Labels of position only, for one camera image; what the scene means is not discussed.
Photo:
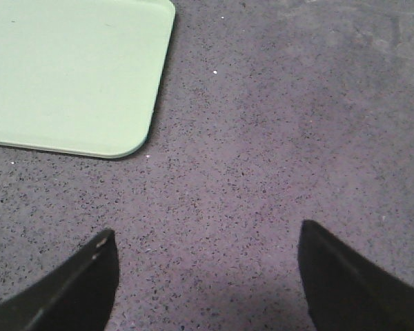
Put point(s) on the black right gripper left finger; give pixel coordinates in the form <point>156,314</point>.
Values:
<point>78,295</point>

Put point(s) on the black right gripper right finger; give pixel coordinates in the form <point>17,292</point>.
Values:
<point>345,291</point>

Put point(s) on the light green tray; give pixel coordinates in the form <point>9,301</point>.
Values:
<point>81,77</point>

